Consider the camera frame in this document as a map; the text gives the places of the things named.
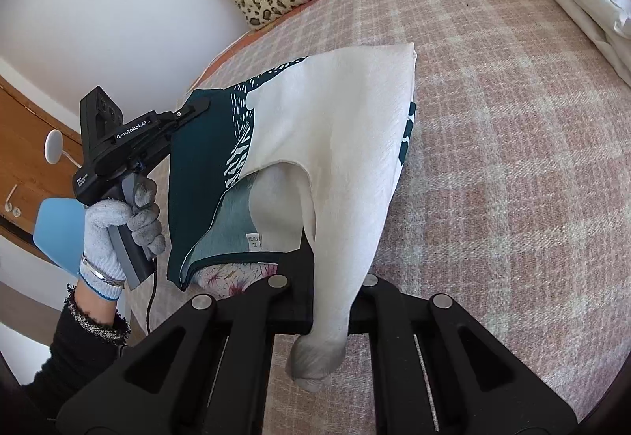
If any wooden door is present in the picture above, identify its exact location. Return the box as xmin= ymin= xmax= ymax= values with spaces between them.
xmin=0 ymin=75 xmax=94 ymax=243

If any person's left forearm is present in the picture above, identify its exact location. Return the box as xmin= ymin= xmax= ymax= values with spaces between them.
xmin=20 ymin=282 xmax=133 ymax=421

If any white floral printed shirt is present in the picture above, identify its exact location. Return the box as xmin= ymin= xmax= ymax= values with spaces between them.
xmin=165 ymin=43 xmax=419 ymax=394

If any silver bracelet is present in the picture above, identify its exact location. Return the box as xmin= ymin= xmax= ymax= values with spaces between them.
xmin=80 ymin=256 xmax=127 ymax=289

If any pink plaid blanket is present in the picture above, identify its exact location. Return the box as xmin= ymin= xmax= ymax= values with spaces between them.
xmin=190 ymin=0 xmax=631 ymax=422

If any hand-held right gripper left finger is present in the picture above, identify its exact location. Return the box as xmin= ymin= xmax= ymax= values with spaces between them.
xmin=56 ymin=248 xmax=316 ymax=435

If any white round wall fixture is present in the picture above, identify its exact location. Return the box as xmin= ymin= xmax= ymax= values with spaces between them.
xmin=44 ymin=129 xmax=82 ymax=168

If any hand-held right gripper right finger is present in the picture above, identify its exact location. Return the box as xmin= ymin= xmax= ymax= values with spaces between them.
xmin=345 ymin=272 xmax=579 ymax=435

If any light blue plastic object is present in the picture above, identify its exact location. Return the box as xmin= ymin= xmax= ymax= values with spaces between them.
xmin=32 ymin=197 xmax=92 ymax=279

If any black cable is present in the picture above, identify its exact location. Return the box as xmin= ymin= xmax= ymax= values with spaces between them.
xmin=144 ymin=260 xmax=159 ymax=334

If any person's left hand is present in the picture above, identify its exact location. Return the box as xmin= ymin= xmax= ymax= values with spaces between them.
xmin=79 ymin=179 xmax=167 ymax=302

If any white cloth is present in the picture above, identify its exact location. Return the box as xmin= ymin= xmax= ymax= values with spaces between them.
xmin=514 ymin=0 xmax=631 ymax=88

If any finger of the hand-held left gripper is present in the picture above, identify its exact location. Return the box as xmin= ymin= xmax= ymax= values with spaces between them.
xmin=165 ymin=100 xmax=212 ymax=135

